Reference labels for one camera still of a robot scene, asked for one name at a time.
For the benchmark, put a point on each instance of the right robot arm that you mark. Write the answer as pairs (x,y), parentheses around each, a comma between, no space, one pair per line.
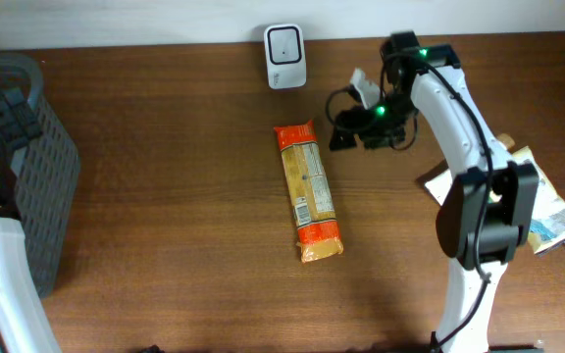
(487,211)

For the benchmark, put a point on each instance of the white barcode scanner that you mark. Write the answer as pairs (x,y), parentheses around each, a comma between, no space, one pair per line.
(285,56)

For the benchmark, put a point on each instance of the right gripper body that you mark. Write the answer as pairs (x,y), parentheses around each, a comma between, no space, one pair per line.
(380,124)

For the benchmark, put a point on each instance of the orange cracker snack pack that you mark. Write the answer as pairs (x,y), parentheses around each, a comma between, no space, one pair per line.
(309,193)

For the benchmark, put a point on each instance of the white bamboo print tube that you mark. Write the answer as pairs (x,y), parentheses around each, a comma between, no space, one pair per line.
(438,186)

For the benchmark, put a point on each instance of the grey plastic basket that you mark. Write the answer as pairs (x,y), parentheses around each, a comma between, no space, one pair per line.
(45,161)

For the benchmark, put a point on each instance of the white wet wipes pack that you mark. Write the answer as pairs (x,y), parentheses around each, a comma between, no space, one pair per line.
(547,229)

